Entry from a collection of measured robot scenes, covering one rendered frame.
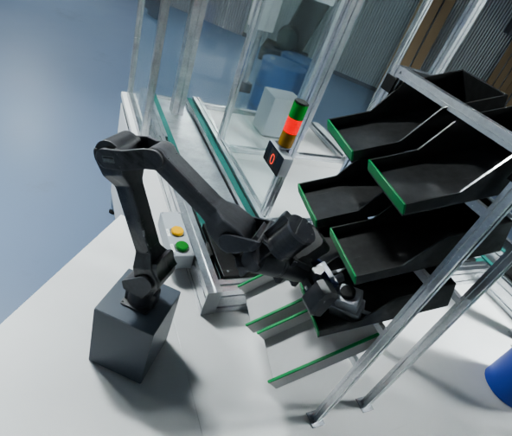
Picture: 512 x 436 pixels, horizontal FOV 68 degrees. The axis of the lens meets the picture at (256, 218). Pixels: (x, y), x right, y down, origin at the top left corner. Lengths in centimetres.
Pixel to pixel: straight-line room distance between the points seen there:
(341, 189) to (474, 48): 832
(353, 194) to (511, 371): 88
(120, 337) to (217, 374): 29
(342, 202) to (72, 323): 74
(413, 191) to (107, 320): 66
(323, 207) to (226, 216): 27
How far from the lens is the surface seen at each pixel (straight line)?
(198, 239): 124
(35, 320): 112
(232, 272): 115
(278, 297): 102
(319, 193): 86
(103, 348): 98
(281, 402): 110
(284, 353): 97
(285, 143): 127
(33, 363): 106
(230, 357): 111
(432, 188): 68
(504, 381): 155
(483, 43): 913
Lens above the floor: 176
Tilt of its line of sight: 35 degrees down
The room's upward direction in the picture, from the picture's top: 22 degrees clockwise
